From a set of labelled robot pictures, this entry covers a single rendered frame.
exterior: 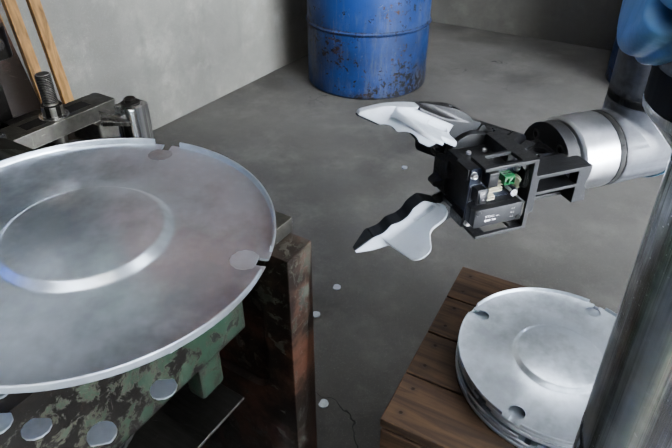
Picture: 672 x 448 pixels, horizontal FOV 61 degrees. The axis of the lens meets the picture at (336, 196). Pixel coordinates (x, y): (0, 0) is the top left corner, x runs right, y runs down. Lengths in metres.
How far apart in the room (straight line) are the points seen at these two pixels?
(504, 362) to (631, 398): 0.62
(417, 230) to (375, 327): 0.94
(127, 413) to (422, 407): 0.41
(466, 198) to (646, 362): 0.27
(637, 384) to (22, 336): 0.34
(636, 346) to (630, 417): 0.03
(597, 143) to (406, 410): 0.48
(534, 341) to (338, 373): 0.57
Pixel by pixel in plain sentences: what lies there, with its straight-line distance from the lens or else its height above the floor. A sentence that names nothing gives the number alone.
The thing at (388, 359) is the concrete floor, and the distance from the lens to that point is 1.39.
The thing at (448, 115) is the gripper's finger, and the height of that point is 0.84.
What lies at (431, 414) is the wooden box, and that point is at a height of 0.35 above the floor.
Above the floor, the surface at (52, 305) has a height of 0.78.
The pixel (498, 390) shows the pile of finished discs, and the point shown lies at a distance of 0.86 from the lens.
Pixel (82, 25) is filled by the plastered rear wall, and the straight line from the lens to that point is 2.21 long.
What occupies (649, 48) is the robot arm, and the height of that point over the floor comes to 0.99.
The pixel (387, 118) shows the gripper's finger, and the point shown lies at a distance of 0.48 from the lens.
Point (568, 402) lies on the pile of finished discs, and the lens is 0.87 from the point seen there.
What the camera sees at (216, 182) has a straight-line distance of 0.52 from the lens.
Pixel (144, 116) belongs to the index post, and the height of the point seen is 0.78.
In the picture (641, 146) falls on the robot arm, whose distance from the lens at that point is 0.60.
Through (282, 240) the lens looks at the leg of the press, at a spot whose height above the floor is 0.62.
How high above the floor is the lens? 1.04
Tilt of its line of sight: 33 degrees down
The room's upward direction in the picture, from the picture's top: straight up
